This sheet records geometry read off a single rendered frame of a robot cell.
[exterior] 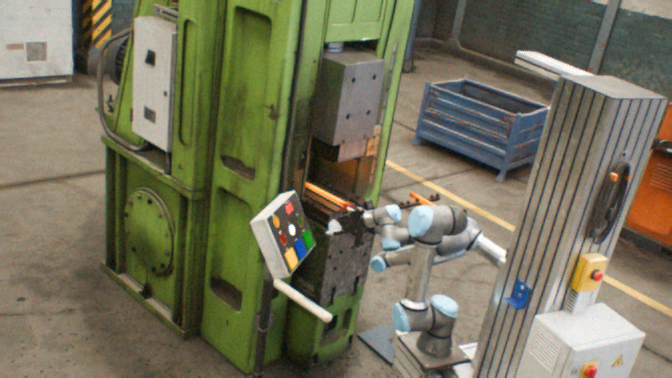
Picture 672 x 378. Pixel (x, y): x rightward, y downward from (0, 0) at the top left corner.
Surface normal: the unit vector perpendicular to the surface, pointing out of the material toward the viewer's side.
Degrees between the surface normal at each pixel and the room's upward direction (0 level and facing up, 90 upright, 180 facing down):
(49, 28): 90
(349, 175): 90
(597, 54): 90
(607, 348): 90
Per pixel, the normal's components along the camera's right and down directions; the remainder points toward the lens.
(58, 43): 0.65, 0.40
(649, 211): -0.75, 0.20
